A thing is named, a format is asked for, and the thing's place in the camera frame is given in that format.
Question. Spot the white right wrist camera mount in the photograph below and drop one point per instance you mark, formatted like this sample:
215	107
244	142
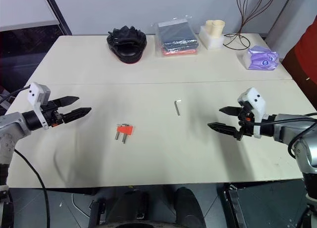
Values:
255	102

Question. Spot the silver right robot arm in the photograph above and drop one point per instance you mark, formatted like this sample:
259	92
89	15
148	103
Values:
296	134

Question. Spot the thin metal pin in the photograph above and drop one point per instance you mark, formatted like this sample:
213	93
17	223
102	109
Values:
116	134
123	139

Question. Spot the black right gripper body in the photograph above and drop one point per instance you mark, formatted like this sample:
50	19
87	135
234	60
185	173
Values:
245	121

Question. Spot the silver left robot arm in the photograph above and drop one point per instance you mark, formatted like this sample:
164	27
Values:
10	129

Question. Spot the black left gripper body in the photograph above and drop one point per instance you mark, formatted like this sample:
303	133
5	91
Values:
50	114

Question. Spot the cream plastic cups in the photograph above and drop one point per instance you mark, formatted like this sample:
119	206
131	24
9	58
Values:
215	27

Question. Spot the dark rounded robot base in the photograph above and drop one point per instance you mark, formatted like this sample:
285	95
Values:
151	208

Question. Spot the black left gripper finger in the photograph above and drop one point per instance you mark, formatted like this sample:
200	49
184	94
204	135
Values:
66	100
75	113

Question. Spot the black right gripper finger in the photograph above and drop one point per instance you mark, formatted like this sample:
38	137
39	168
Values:
223	128
230	110

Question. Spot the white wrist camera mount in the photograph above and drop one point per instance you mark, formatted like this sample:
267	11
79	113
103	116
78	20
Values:
255	102
37	94

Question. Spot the orange part with metal pins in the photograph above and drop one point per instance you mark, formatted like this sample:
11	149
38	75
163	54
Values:
126	130

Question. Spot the black fabric bundle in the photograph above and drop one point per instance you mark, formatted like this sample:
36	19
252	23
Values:
126	43

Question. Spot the red cabinet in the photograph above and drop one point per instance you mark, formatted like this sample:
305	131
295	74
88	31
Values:
301	52

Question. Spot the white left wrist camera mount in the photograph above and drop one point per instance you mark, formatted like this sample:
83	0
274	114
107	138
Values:
37	94

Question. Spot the purple tissue pack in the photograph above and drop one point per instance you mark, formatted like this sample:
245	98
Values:
261	58

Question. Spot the bagged dark cloth stack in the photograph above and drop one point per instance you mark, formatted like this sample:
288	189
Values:
176	38

